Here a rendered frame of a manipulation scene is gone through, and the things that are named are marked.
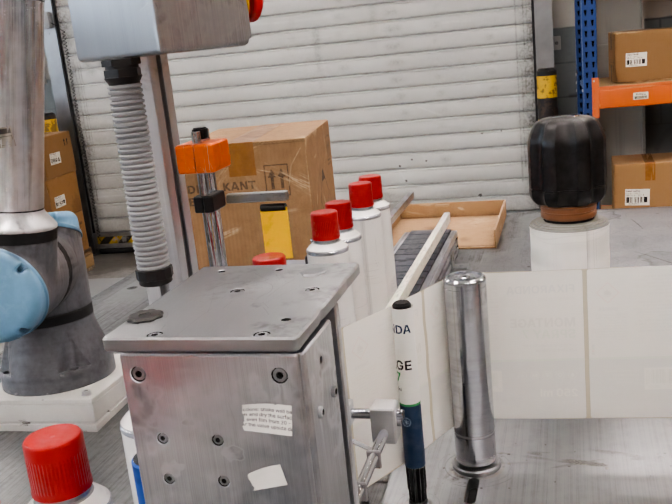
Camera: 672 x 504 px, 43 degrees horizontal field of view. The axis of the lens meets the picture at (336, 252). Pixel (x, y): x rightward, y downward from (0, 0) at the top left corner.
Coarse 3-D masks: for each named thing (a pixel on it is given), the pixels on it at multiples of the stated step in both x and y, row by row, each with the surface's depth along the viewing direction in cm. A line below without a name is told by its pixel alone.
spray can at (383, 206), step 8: (360, 176) 123; (368, 176) 122; (376, 176) 122; (376, 184) 122; (376, 192) 122; (376, 200) 122; (384, 200) 123; (376, 208) 122; (384, 208) 122; (384, 216) 122; (384, 224) 122; (384, 232) 123; (384, 240) 123; (392, 240) 125; (384, 248) 123; (392, 248) 125; (392, 256) 125; (392, 264) 125; (392, 272) 125; (392, 280) 125; (392, 288) 125; (392, 296) 125
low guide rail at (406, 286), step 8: (448, 216) 171; (440, 224) 163; (448, 224) 170; (432, 232) 157; (440, 232) 160; (432, 240) 151; (424, 248) 146; (432, 248) 150; (424, 256) 142; (416, 264) 137; (424, 264) 142; (408, 272) 133; (416, 272) 134; (408, 280) 129; (416, 280) 134; (400, 288) 125; (408, 288) 128; (400, 296) 122
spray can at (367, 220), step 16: (352, 192) 117; (368, 192) 117; (352, 208) 118; (368, 208) 117; (368, 224) 117; (368, 240) 117; (368, 256) 118; (384, 256) 120; (368, 272) 118; (384, 272) 120; (368, 288) 119; (384, 288) 120; (368, 304) 120; (384, 304) 120
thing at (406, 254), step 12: (408, 240) 168; (420, 240) 167; (444, 240) 165; (396, 252) 159; (408, 252) 159; (396, 264) 151; (408, 264) 150; (432, 264) 150; (396, 276) 144; (420, 276) 142; (420, 288) 140
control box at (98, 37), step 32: (96, 0) 77; (128, 0) 73; (160, 0) 70; (192, 0) 72; (224, 0) 74; (96, 32) 79; (128, 32) 74; (160, 32) 70; (192, 32) 72; (224, 32) 74
